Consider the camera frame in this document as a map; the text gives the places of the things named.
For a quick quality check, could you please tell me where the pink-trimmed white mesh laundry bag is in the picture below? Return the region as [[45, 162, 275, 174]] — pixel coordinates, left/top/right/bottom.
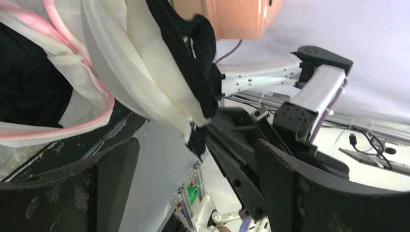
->
[[0, 0, 114, 179]]

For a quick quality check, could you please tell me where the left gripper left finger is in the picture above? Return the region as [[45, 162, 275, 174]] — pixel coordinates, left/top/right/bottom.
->
[[0, 137, 140, 232]]

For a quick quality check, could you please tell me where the white bra with black straps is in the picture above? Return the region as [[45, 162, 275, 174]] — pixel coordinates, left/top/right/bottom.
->
[[80, 0, 218, 157]]

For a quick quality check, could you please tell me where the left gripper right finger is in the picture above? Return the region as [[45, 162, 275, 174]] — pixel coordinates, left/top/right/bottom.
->
[[255, 140, 410, 232]]

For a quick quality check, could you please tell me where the aluminium rail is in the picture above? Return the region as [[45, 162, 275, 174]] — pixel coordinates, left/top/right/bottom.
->
[[227, 91, 410, 145]]

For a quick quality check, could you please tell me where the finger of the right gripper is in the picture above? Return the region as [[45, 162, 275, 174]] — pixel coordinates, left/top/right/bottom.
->
[[206, 107, 292, 220]]

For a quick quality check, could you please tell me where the black base frame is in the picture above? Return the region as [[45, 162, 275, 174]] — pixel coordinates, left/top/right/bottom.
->
[[0, 102, 146, 182]]

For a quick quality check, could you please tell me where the orange translucent plastic box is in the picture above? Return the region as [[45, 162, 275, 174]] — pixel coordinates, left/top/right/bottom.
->
[[172, 0, 283, 41]]

